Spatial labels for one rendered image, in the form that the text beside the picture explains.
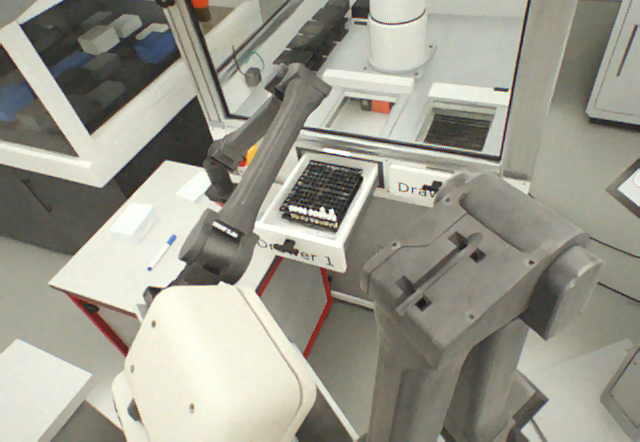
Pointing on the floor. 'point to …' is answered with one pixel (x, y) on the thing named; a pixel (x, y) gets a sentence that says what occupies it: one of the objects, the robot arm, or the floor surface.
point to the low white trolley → (90, 260)
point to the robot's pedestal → (48, 400)
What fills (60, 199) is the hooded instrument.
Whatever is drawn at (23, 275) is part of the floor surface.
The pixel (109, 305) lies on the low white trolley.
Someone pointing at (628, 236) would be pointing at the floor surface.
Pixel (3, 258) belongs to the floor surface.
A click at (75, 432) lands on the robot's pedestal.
